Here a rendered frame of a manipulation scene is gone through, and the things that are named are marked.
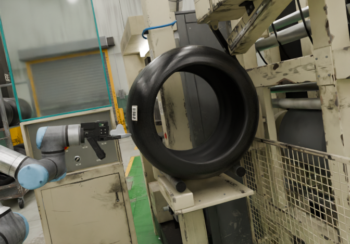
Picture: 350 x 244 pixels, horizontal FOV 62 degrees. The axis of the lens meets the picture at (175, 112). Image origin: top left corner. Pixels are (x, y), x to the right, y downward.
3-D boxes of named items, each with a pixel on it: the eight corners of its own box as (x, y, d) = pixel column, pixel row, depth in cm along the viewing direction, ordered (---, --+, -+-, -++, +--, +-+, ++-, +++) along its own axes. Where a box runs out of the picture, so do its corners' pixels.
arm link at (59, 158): (35, 184, 114) (33, 153, 114) (49, 176, 126) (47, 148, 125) (59, 183, 114) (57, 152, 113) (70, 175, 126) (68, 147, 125)
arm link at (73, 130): (69, 148, 117) (71, 144, 127) (81, 146, 118) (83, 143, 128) (67, 126, 117) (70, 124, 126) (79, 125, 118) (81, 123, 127)
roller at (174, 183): (159, 170, 155) (162, 163, 155) (166, 174, 156) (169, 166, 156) (174, 190, 121) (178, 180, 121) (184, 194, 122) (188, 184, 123)
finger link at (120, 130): (131, 124, 124) (109, 125, 122) (132, 137, 125) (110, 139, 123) (130, 123, 127) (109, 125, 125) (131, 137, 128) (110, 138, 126)
